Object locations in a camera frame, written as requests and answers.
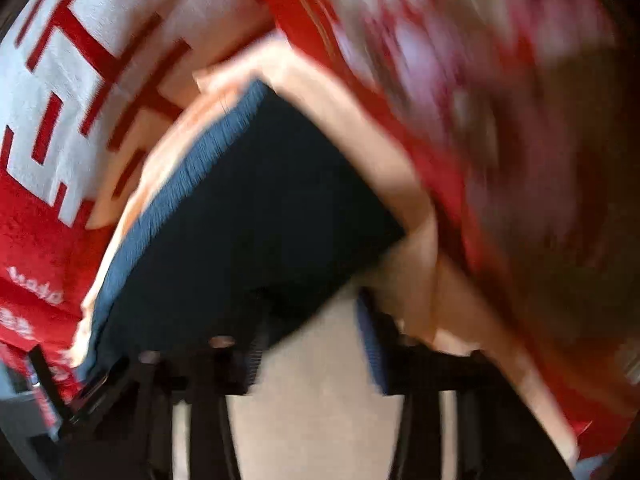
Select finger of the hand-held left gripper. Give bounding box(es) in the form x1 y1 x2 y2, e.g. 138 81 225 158
27 345 133 428

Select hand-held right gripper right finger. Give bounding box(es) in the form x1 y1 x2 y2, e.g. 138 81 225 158
354 290 576 480

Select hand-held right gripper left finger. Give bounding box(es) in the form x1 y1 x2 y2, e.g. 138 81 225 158
125 330 267 480

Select black pants with patterned waistband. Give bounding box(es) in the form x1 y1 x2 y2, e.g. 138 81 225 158
82 80 407 382

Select peach cushion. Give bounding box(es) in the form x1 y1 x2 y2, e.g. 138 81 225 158
70 30 586 480

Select red embroidered pillow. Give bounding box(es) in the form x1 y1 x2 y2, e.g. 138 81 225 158
260 0 632 443

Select red blanket with white characters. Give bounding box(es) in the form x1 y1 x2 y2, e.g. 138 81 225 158
0 0 281 431

